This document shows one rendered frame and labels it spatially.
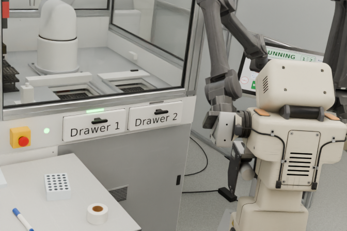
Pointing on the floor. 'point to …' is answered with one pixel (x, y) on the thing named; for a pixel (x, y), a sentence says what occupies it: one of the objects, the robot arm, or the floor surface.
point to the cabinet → (131, 170)
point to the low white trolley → (10, 178)
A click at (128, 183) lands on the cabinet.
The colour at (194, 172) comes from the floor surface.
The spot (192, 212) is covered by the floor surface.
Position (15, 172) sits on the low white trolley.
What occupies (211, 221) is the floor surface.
